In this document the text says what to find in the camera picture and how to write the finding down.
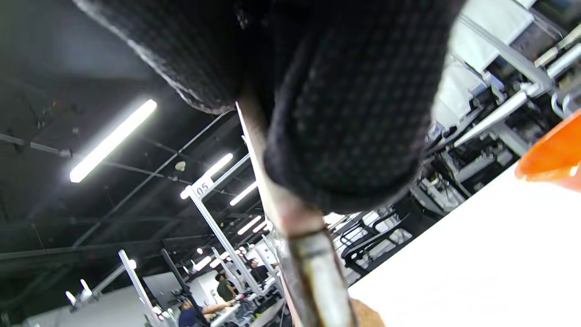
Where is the brown bread slice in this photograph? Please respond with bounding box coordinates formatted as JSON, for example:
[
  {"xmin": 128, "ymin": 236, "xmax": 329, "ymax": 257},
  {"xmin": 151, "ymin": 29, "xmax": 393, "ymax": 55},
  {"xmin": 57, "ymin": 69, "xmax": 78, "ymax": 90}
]
[{"xmin": 350, "ymin": 298, "xmax": 386, "ymax": 327}]

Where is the black office chair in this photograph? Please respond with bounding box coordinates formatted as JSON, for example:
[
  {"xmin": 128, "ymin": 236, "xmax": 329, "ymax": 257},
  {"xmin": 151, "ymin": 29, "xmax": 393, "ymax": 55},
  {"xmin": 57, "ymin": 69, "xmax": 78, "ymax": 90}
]
[{"xmin": 338, "ymin": 207, "xmax": 416, "ymax": 275}]

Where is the orange plastic bowl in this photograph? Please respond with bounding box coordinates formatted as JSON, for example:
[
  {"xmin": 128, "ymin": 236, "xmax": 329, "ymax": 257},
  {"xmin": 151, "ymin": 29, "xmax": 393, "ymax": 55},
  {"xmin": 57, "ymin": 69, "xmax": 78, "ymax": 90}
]
[{"xmin": 515, "ymin": 109, "xmax": 581, "ymax": 192}]

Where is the row of ceiling light tubes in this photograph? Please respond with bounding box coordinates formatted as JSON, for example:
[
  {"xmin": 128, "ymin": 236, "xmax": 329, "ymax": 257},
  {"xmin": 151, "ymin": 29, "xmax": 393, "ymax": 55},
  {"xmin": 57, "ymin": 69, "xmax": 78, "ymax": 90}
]
[{"xmin": 69, "ymin": 99, "xmax": 275, "ymax": 273}]

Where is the wooden brush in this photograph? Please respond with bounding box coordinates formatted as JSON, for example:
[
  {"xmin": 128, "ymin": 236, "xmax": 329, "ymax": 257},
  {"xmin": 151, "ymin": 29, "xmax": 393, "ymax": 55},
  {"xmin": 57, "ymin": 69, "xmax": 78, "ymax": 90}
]
[{"xmin": 235, "ymin": 98, "xmax": 358, "ymax": 327}]

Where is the person's right hand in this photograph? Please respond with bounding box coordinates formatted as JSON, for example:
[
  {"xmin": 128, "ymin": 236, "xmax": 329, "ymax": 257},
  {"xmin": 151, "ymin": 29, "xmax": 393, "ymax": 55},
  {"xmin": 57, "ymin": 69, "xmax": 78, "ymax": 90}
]
[{"xmin": 73, "ymin": 0, "xmax": 466, "ymax": 215}]

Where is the white labelled frame post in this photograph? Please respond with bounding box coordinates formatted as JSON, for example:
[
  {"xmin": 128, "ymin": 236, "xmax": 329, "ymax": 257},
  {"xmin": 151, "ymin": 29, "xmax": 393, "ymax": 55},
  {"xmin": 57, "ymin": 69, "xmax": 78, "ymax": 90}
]
[{"xmin": 188, "ymin": 154, "xmax": 265, "ymax": 297}]

